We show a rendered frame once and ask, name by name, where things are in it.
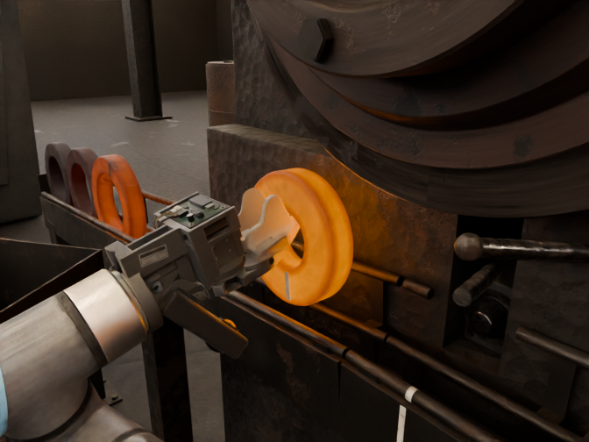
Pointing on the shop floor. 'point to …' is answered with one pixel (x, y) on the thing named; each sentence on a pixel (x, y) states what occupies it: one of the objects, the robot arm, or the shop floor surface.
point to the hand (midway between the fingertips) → (294, 220)
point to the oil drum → (221, 93)
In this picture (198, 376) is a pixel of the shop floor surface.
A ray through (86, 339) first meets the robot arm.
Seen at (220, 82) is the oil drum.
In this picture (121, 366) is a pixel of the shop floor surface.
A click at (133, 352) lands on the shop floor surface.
